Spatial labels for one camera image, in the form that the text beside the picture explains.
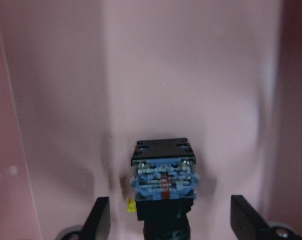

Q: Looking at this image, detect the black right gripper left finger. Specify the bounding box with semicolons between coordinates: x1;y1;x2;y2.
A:
81;196;110;240

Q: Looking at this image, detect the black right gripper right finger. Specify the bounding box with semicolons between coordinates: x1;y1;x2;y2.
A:
230;195;278;240

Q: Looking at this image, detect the yellow push button switch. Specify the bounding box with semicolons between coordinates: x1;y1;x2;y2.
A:
130;138;199;240

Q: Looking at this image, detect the pink plastic tray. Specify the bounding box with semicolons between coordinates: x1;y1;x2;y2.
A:
0;0;302;240

